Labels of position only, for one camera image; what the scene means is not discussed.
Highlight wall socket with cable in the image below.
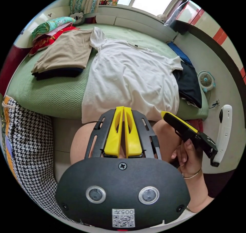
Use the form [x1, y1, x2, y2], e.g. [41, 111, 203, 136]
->
[208, 99, 220, 109]

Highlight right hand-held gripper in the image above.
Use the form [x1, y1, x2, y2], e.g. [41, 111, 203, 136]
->
[161, 111, 219, 158]

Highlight white plush toy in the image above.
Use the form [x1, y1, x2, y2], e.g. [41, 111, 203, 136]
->
[69, 12, 85, 25]

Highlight person's right forearm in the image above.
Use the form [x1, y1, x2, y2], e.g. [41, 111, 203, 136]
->
[182, 168, 215, 213]

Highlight blue cloth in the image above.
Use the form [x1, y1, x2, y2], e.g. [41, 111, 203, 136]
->
[167, 42, 192, 65]

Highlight pile of clothes beige and navy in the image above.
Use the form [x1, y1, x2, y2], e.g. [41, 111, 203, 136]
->
[31, 30, 93, 81]

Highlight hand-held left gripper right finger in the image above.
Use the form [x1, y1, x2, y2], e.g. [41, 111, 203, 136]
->
[124, 107, 143, 158]

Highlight patterned curtain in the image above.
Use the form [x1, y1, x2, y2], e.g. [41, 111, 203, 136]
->
[70, 0, 105, 14]

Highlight folded colourful blankets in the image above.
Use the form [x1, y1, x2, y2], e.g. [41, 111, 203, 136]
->
[29, 17, 79, 57]

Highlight person's right hand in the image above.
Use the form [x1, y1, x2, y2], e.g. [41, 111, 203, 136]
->
[171, 139, 202, 178]

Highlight colourful toy box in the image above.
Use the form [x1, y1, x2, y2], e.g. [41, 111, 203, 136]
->
[99, 0, 120, 6]

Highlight person's body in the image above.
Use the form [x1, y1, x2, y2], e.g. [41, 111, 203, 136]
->
[70, 119, 182, 167]

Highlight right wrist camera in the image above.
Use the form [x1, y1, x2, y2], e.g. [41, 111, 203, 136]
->
[210, 104, 233, 167]

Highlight white t-shirt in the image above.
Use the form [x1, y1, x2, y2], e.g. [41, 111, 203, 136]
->
[81, 26, 183, 124]

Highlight pile of dark clothes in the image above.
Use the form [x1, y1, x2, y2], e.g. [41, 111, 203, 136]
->
[172, 61, 202, 109]

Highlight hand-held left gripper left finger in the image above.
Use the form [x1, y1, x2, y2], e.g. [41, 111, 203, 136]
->
[104, 106, 124, 158]

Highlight bed with green mat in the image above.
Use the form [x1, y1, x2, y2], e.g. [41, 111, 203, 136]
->
[6, 23, 209, 122]

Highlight houndstooth patterned cloth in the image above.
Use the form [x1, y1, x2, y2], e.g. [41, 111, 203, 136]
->
[1, 95, 83, 225]

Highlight small teal and white fan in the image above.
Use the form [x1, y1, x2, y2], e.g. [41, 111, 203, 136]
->
[197, 71, 216, 93]

